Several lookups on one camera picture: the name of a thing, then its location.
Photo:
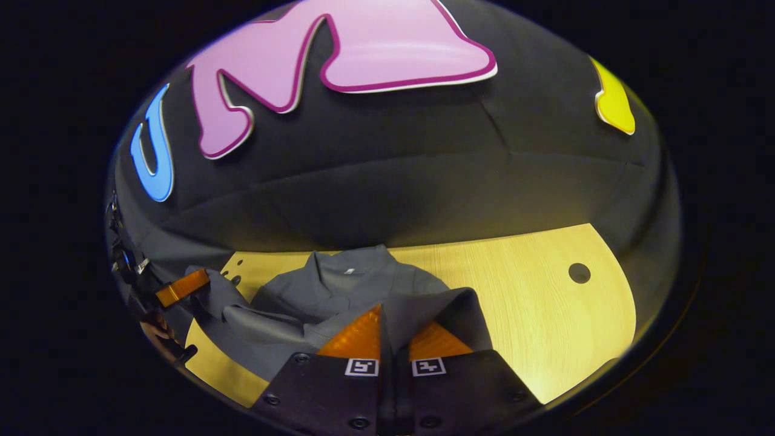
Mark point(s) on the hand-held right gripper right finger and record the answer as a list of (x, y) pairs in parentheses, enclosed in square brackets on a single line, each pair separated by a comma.
[(460, 393)]

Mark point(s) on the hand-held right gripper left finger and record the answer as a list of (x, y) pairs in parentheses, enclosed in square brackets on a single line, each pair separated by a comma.
[(327, 393)]

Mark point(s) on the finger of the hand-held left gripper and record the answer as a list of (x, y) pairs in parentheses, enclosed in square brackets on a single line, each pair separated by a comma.
[(181, 287)]

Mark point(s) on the grey collared shirt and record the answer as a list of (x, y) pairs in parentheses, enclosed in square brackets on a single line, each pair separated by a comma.
[(339, 290)]

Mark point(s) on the white clip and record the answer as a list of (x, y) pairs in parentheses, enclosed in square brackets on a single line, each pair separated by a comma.
[(143, 266)]

